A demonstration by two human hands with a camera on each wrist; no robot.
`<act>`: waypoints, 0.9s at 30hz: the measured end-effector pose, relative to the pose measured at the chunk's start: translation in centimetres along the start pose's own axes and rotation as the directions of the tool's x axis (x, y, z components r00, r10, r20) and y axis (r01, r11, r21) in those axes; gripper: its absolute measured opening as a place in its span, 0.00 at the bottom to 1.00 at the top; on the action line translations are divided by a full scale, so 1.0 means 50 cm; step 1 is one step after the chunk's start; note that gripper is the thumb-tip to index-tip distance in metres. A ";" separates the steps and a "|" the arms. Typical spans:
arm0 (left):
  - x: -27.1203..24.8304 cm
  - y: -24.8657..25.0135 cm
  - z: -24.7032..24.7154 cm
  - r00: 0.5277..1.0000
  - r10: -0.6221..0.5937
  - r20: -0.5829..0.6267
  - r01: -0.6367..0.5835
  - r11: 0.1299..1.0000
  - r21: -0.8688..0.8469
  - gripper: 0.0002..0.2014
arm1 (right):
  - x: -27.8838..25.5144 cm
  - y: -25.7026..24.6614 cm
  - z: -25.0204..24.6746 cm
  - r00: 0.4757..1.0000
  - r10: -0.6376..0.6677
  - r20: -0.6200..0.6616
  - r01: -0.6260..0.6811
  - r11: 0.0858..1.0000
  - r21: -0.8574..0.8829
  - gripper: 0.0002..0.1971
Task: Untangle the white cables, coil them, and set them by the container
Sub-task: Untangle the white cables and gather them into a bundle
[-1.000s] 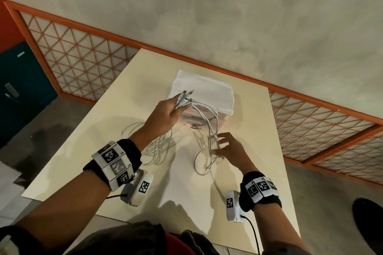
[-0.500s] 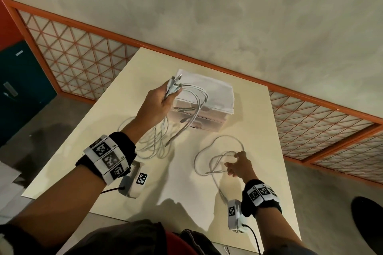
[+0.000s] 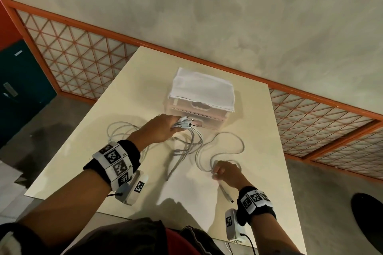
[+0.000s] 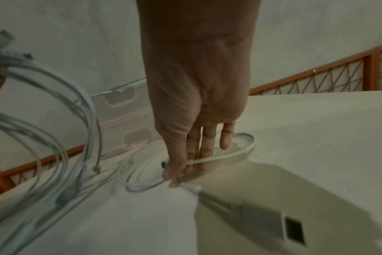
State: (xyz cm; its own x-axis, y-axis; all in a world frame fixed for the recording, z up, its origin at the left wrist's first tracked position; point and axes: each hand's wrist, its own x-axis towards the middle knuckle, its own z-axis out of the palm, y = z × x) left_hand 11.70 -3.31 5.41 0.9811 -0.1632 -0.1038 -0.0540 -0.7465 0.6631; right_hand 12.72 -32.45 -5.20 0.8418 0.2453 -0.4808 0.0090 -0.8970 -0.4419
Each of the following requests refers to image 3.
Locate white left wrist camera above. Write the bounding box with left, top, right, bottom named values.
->
left=121, top=172, right=149, bottom=206

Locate person's left hand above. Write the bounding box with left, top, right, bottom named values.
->
left=132, top=113, right=184, bottom=151

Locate black round stool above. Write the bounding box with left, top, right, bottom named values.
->
left=350, top=193, right=383, bottom=247

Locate translucent plastic drawer box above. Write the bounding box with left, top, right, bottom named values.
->
left=163, top=96, right=233, bottom=131

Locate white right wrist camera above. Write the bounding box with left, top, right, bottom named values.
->
left=225, top=208, right=246, bottom=245

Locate person's right hand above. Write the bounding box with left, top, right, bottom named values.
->
left=211, top=161, right=247, bottom=190

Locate person's dark clothing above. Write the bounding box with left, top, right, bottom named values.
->
left=0, top=217, right=225, bottom=255

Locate black right wristband with markers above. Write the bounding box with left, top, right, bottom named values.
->
left=237, top=186, right=277, bottom=225

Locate black left wristband with markers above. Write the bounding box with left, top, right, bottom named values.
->
left=83, top=140, right=141, bottom=191

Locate black right camera wire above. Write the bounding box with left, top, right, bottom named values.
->
left=239, top=233, right=258, bottom=255

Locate white folded cloth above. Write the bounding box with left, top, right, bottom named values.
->
left=167, top=67, right=236, bottom=113

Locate person's right forearm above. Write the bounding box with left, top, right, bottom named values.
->
left=248, top=212, right=301, bottom=255

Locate orange lattice railing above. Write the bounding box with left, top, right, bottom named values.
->
left=0, top=0, right=383, bottom=182

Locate person's left forearm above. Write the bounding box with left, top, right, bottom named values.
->
left=16, top=169, right=112, bottom=248

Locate white usb cord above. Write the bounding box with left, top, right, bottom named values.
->
left=195, top=132, right=245, bottom=204

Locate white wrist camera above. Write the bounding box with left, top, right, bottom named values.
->
left=225, top=208, right=246, bottom=245
left=121, top=172, right=149, bottom=206

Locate black wristband with markers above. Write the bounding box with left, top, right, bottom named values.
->
left=83, top=140, right=141, bottom=191
left=237, top=186, right=277, bottom=225

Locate bundle of white cables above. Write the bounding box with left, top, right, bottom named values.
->
left=106, top=116, right=207, bottom=182

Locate dark green door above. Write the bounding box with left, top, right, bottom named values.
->
left=0, top=40, right=58, bottom=148

